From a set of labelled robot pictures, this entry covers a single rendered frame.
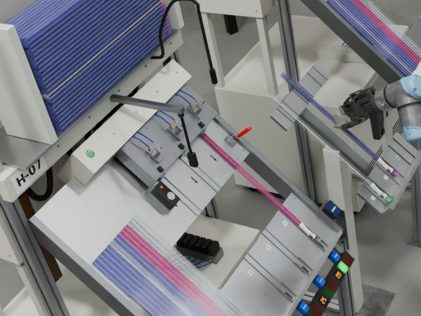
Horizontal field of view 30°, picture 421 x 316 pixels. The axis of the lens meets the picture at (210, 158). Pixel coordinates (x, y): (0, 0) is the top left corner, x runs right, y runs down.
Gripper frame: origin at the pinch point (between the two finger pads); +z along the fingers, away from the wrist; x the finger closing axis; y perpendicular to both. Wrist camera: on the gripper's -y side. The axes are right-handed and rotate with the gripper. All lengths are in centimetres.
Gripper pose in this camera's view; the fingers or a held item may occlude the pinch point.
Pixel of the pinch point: (339, 125)
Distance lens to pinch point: 259.4
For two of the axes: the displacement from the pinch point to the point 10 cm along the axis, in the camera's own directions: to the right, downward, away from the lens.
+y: -6.2, -7.5, -2.2
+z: -5.8, 2.6, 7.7
